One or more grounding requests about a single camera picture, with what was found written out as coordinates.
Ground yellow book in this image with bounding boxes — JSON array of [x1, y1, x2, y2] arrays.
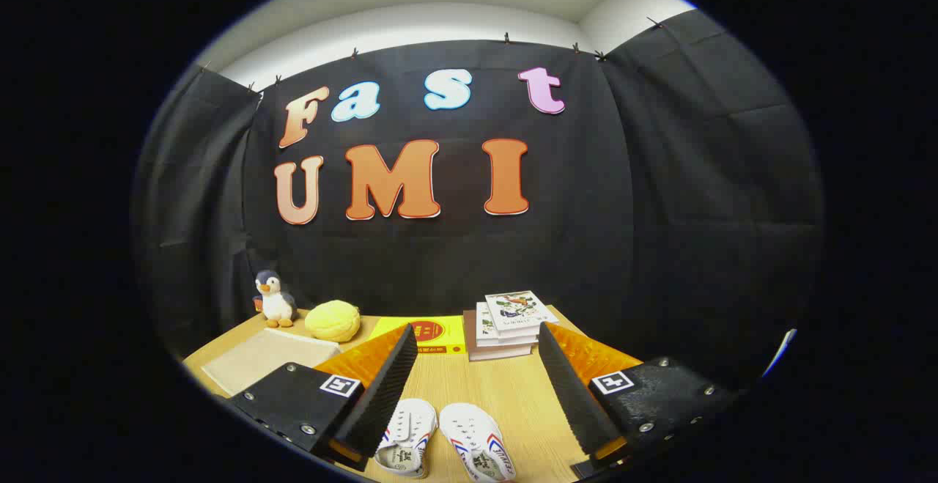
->
[[369, 314, 467, 355]]

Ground white illustrated book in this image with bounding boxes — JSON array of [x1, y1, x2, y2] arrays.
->
[[476, 302, 539, 347], [484, 290, 559, 337]]

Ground yellow round plush toy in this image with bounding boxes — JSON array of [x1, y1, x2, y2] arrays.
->
[[304, 300, 361, 343]]

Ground penguin plush toy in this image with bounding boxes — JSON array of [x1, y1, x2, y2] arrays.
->
[[253, 270, 298, 328]]

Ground white canvas shoe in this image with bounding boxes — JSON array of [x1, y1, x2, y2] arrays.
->
[[374, 398, 438, 479], [438, 402, 516, 483]]

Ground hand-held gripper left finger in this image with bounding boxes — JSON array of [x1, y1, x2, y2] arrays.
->
[[226, 323, 418, 473]]

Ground beige fabric storage box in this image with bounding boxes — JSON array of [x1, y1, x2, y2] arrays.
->
[[202, 328, 343, 397]]

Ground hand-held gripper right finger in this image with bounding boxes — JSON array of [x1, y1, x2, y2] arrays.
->
[[537, 320, 741, 480]]

